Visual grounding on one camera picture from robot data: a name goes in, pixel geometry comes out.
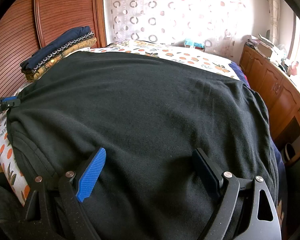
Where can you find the pink figurine on cabinet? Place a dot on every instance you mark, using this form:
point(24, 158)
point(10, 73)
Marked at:
point(293, 69)

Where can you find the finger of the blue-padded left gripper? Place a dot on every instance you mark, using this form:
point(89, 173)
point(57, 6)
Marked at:
point(9, 99)

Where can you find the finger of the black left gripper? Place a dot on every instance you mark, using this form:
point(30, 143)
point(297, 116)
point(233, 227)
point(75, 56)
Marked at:
point(12, 104)

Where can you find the window with wooden frame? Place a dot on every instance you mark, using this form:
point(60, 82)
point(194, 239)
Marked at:
point(294, 52)

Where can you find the brown wooden wardrobe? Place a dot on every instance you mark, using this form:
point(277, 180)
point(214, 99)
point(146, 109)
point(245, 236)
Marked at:
point(29, 25)

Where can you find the patterned folded garment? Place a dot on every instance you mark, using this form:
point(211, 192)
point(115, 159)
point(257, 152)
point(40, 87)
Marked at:
point(62, 51)

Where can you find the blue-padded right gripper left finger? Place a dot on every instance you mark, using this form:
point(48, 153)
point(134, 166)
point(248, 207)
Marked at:
point(88, 174)

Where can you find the pink circle-pattern curtain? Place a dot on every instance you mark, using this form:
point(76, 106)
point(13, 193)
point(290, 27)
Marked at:
point(219, 25)

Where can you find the blue tissue box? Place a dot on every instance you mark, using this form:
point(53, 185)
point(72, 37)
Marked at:
point(190, 43)

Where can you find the black Superman t-shirt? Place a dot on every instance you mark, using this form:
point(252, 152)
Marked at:
point(149, 114)

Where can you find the orange-print white bedsheet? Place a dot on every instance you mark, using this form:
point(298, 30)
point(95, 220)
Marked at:
point(188, 56)

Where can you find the navy blue blanket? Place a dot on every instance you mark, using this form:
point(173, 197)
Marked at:
point(280, 164)

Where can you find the wooden side cabinet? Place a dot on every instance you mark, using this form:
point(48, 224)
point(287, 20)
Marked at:
point(282, 99)

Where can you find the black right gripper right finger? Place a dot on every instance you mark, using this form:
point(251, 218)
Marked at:
point(209, 173)

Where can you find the mustard folded garment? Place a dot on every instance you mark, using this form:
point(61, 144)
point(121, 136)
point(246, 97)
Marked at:
point(43, 66)

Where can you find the stack of books and papers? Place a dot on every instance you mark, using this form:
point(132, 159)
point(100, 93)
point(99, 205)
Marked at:
point(262, 45)

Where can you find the navy folded garment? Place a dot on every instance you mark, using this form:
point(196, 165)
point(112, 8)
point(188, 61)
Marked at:
point(57, 46)

